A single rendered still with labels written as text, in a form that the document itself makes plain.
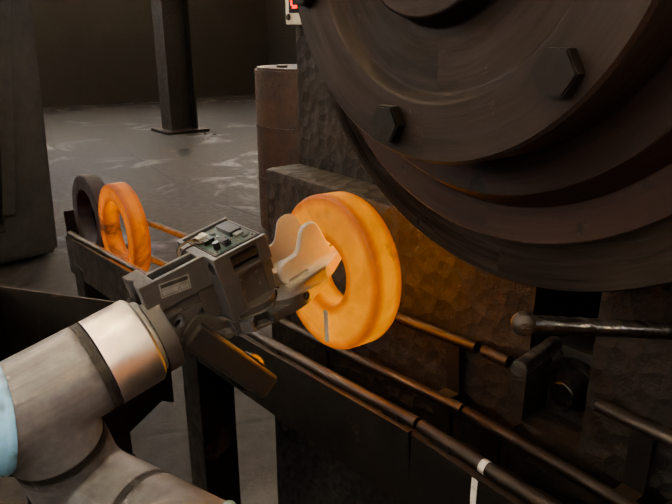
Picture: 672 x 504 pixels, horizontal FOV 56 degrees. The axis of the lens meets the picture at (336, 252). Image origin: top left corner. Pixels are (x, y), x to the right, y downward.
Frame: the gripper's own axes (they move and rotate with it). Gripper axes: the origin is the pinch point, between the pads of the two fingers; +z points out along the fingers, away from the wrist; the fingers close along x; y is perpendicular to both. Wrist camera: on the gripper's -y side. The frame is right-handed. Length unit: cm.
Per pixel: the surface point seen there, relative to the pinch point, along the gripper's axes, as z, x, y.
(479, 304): 7.5, -11.1, -6.7
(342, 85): -4.4, -12.8, 18.9
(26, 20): 45, 272, 20
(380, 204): 9.5, 3.6, 0.3
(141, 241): -1, 61, -14
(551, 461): 1.8, -22.5, -15.4
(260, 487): 4, 66, -87
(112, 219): -1, 76, -13
